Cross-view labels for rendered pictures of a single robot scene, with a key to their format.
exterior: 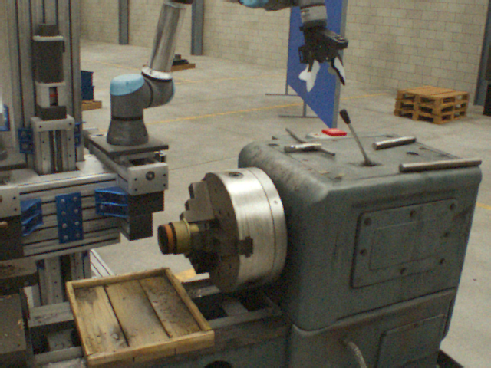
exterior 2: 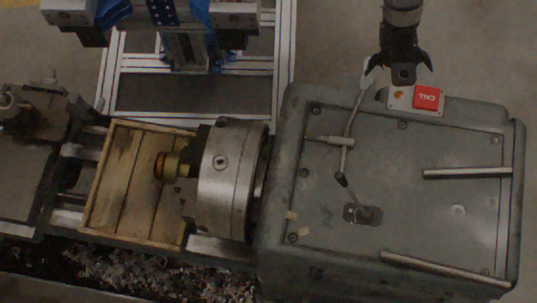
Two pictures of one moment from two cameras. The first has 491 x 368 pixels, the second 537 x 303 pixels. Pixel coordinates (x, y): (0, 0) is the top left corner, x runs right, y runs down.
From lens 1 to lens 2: 1.41 m
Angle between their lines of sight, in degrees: 57
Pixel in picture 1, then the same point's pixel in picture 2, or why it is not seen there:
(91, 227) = (187, 19)
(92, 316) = (112, 172)
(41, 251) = (136, 27)
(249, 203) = (212, 203)
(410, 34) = not seen: outside the picture
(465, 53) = not seen: outside the picture
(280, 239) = (237, 235)
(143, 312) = (151, 187)
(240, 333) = (211, 249)
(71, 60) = not seen: outside the picture
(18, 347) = (22, 217)
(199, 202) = (198, 149)
